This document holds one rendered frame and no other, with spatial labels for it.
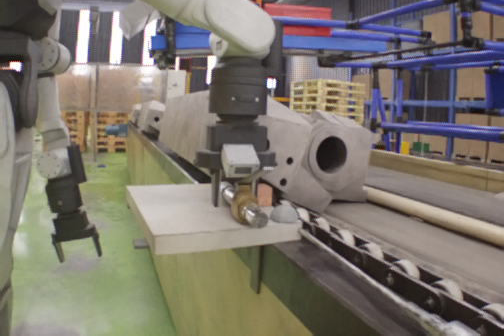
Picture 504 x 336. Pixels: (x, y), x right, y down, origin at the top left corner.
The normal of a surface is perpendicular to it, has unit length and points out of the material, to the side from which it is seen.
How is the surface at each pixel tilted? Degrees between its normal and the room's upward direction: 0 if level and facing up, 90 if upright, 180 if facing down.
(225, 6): 90
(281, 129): 90
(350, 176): 90
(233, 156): 30
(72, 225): 90
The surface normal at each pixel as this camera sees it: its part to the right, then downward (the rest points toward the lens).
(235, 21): 0.39, 0.10
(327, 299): -0.93, 0.00
